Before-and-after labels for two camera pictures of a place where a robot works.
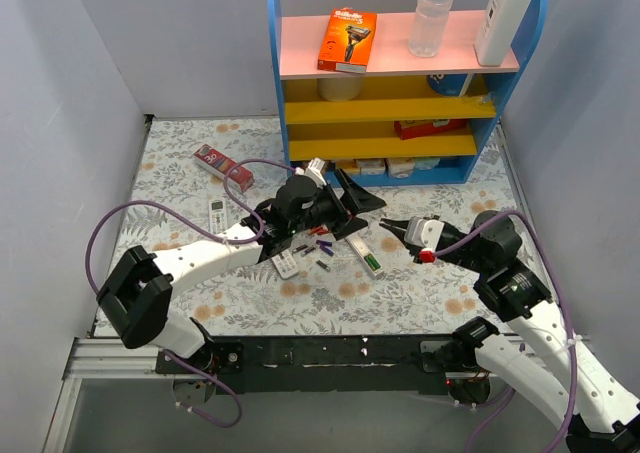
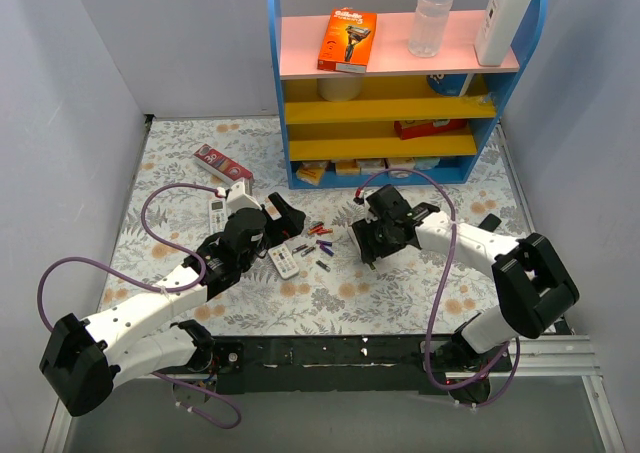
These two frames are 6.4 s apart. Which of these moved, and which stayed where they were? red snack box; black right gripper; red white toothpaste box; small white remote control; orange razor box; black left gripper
Moved: black left gripper; black right gripper
Stayed: orange razor box; red snack box; red white toothpaste box; small white remote control
